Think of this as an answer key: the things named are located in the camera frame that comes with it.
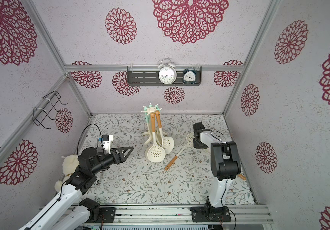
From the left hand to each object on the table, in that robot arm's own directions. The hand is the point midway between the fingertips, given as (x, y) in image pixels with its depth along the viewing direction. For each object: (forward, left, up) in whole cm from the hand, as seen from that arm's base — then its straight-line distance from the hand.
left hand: (130, 149), depth 72 cm
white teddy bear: (-1, +37, -14) cm, 40 cm away
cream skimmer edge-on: (+5, -12, -13) cm, 18 cm away
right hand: (+16, -43, -21) cm, 51 cm away
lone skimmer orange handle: (+11, -19, -14) cm, 26 cm away
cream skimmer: (+20, -35, -23) cm, 47 cm away
